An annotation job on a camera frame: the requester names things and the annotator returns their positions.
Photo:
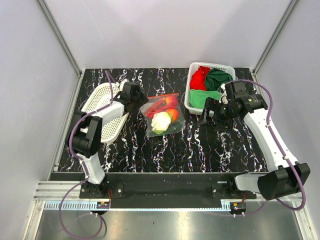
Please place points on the fake peach fruit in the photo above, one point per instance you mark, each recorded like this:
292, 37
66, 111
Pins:
171, 100

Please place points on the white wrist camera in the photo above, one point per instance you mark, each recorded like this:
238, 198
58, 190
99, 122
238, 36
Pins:
223, 98
120, 86

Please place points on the light green cloth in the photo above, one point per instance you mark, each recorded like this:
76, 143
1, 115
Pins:
197, 98

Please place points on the white rectangular plastic basket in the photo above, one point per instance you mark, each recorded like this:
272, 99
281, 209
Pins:
192, 69

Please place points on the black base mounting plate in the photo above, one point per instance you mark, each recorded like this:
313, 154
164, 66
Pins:
166, 191

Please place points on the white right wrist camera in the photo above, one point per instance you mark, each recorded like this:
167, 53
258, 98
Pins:
223, 98

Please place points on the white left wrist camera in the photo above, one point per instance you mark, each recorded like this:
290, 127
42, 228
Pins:
120, 86

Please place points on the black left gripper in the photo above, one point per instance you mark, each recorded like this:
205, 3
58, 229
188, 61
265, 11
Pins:
142, 99

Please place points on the left aluminium frame post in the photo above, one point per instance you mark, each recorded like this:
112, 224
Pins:
59, 36

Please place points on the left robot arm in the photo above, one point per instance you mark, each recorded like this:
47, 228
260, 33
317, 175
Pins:
85, 130

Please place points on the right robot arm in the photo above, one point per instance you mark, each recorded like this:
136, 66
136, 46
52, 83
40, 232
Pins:
285, 176

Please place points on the dark green cloth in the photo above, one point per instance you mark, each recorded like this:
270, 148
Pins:
215, 78

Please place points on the fake red chili pepper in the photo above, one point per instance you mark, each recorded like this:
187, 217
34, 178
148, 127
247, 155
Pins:
155, 106

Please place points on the right aluminium frame post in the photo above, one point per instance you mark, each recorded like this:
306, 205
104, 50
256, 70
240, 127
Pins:
291, 7

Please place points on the fake white cauliflower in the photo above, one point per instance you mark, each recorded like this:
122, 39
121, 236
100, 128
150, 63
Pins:
160, 122

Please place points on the aluminium frame post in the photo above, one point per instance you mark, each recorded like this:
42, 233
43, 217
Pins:
59, 36
291, 7

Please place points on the red cloth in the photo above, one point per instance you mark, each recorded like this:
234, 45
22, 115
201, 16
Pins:
197, 81

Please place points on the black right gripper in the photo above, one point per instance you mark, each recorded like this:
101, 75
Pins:
212, 104

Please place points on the white slotted cable duct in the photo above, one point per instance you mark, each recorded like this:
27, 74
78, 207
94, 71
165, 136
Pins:
77, 205

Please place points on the clear zip top bag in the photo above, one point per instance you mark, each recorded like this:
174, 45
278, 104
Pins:
173, 128

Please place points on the white oval perforated basket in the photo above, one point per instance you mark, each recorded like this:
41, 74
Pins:
100, 97

